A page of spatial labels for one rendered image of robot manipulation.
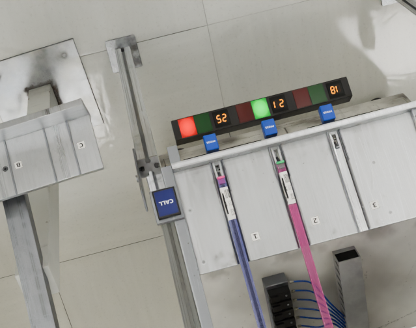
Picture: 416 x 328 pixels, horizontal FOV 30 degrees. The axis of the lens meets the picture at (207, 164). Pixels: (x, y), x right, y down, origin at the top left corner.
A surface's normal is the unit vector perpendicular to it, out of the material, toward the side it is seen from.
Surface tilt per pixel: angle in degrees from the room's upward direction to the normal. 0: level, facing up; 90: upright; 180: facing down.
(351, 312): 0
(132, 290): 0
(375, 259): 0
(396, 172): 44
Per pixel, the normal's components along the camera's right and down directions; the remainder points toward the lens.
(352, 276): 0.17, 0.46
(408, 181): -0.01, -0.25
